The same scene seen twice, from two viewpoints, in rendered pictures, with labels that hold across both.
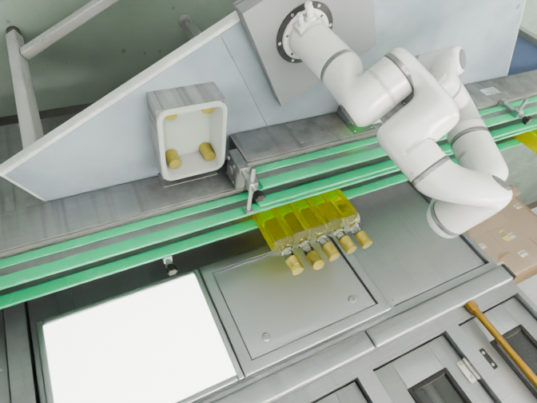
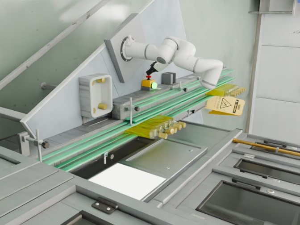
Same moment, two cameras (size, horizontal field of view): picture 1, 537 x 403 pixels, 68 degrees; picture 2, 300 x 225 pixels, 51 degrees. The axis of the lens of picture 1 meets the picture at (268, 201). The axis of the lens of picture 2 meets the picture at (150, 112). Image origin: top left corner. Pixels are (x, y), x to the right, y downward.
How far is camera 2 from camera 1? 1.13 m
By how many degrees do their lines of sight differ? 36
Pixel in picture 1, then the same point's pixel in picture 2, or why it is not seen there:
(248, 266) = (139, 155)
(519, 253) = not seen: hidden behind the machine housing
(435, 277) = (215, 139)
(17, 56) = not seen: outside the picture
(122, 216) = (80, 135)
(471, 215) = (215, 72)
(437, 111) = (189, 46)
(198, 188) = (104, 123)
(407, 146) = (186, 58)
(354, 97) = (162, 51)
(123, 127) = (70, 95)
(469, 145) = not seen: hidden behind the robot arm
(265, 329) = (164, 166)
